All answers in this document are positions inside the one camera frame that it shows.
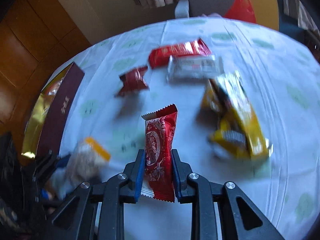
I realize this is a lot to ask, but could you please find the pastry bag orange edge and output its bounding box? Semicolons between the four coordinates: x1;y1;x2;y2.
49;137;111;199

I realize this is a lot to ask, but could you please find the red white Angel cake packet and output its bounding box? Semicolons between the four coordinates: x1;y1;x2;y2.
142;104;178;202

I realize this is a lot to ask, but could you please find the yellow black snack bag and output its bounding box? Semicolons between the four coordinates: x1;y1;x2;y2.
201;71;273;160

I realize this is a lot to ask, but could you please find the dark maroon snack packet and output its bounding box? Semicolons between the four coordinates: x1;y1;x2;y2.
116;65;149;96

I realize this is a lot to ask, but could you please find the white label snack packet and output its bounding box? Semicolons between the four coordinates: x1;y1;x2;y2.
167;55;224;82

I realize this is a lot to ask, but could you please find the red gold cake packet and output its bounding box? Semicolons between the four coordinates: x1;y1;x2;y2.
148;38;212;69

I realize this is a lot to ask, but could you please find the bread bun clear red bag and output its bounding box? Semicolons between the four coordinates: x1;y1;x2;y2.
43;77;64;113

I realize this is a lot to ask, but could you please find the maroon gold tin box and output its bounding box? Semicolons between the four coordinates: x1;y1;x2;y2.
20;62;85;166

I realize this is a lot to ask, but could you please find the wooden panel wardrobe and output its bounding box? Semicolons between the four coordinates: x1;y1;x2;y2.
0;0;92;136

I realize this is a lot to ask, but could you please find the pink cloth on chair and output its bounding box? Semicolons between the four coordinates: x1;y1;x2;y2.
201;12;222;18

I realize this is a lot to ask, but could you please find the red plastic bag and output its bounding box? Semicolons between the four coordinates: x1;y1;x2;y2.
223;0;257;24

